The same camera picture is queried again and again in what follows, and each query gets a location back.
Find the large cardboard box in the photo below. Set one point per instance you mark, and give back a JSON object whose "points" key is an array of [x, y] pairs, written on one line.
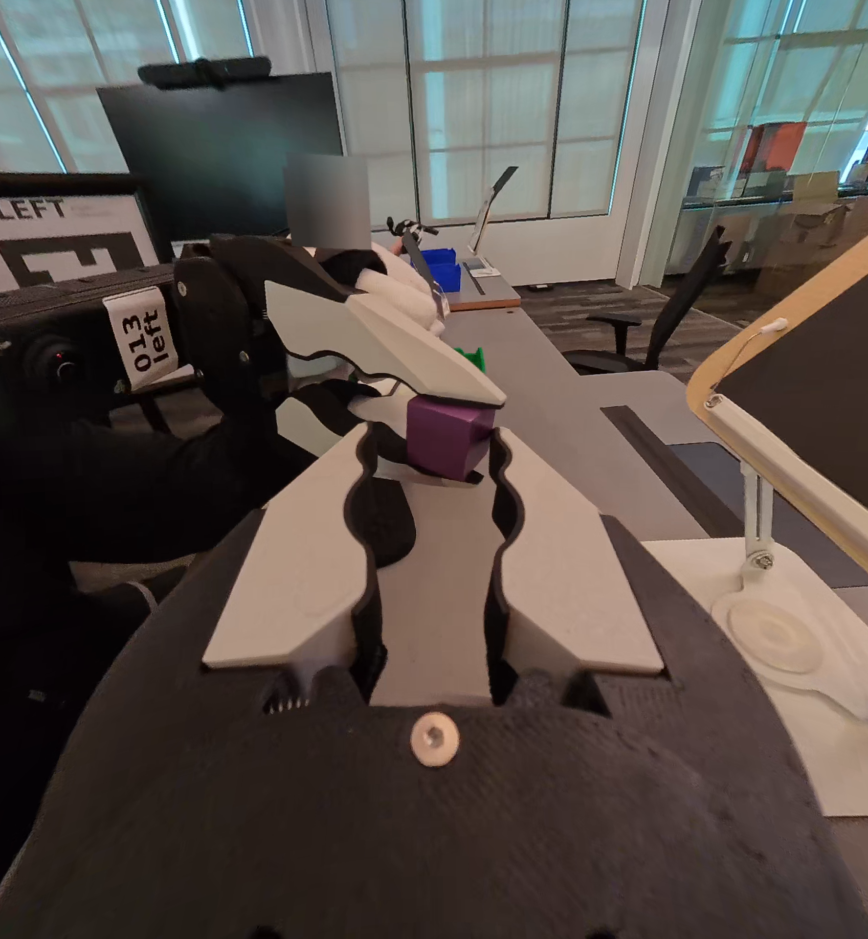
{"points": [[808, 235]]}

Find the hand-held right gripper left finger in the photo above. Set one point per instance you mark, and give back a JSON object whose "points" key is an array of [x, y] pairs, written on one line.
{"points": [[294, 579]]}

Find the orange box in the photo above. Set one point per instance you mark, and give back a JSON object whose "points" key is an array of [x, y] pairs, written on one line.
{"points": [[782, 147]]}

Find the purple cube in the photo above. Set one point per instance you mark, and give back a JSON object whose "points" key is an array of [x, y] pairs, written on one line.
{"points": [[441, 440]]}

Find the black webcam bar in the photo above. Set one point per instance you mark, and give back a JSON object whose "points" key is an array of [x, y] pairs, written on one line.
{"points": [[206, 72]]}

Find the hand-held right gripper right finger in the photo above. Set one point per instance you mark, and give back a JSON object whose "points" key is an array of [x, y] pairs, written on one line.
{"points": [[566, 579]]}

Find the blue plastic bin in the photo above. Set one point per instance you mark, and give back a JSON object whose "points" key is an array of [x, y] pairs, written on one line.
{"points": [[441, 268]]}

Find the black cushion pad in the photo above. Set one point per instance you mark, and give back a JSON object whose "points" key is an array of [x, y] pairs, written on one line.
{"points": [[390, 524]]}

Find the black office chair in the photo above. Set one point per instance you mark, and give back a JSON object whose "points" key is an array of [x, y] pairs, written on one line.
{"points": [[676, 308]]}

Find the dark board on white stand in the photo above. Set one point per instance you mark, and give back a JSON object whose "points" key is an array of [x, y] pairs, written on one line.
{"points": [[830, 352]]}

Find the green plastic bin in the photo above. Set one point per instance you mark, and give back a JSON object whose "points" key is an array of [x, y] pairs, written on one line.
{"points": [[474, 359]]}

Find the person's left hand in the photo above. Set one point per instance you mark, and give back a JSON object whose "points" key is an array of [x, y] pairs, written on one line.
{"points": [[397, 293]]}

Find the person's left forearm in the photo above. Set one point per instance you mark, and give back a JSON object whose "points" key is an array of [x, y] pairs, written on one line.
{"points": [[148, 484]]}

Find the black monitor screen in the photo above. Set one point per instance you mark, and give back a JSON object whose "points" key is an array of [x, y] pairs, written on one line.
{"points": [[221, 154]]}

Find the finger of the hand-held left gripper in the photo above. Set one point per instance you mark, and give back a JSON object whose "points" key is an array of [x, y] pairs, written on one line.
{"points": [[298, 422], [404, 345]]}

